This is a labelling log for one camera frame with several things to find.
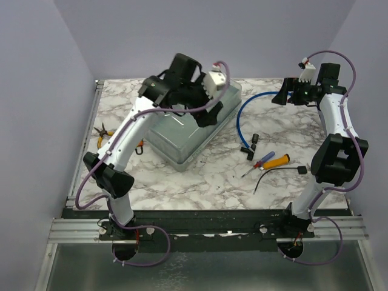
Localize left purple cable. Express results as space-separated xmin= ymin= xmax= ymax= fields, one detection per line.
xmin=74 ymin=60 xmax=231 ymax=267

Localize purple cable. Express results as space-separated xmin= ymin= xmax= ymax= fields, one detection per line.
xmin=281 ymin=50 xmax=364 ymax=265
xmin=74 ymin=60 xmax=231 ymax=267

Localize thin black cable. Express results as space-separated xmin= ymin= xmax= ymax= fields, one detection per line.
xmin=253 ymin=165 xmax=307 ymax=195

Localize yellow handled pliers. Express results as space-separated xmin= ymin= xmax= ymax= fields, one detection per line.
xmin=93 ymin=122 xmax=114 ymax=149

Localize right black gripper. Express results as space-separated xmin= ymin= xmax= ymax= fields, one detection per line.
xmin=272 ymin=78 xmax=316 ymax=106

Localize orange padlock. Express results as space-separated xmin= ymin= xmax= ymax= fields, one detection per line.
xmin=135 ymin=145 xmax=144 ymax=155

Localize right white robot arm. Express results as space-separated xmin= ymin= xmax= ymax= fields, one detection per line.
xmin=272 ymin=58 xmax=369 ymax=238

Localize blue cable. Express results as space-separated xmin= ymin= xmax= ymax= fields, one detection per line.
xmin=236 ymin=91 xmax=293 ymax=150

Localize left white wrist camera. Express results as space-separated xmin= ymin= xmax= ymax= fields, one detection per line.
xmin=202 ymin=71 xmax=226 ymax=99

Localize clear green plastic storage box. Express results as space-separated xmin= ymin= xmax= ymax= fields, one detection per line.
xmin=145 ymin=80 xmax=242 ymax=172

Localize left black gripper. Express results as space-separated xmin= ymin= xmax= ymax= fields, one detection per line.
xmin=178 ymin=72 xmax=221 ymax=125

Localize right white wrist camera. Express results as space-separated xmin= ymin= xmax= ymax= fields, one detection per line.
xmin=298 ymin=62 xmax=316 ymax=83

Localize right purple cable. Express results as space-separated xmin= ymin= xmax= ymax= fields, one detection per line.
xmin=281 ymin=50 xmax=364 ymax=265

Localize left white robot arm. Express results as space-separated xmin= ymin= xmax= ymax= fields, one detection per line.
xmin=83 ymin=53 xmax=230 ymax=239

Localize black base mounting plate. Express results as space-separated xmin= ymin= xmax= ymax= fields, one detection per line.
xmin=60 ymin=207 xmax=316 ymax=253

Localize aluminium rail frame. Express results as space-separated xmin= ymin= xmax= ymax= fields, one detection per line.
xmin=33 ymin=79 xmax=376 ymax=291

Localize blue red screwdriver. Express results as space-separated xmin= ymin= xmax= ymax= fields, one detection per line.
xmin=241 ymin=151 xmax=275 ymax=178

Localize orange handled tool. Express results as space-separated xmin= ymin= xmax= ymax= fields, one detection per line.
xmin=262 ymin=154 xmax=290 ymax=170

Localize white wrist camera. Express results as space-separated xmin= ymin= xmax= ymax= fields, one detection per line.
xmin=202 ymin=71 xmax=226 ymax=99
xmin=298 ymin=62 xmax=316 ymax=83

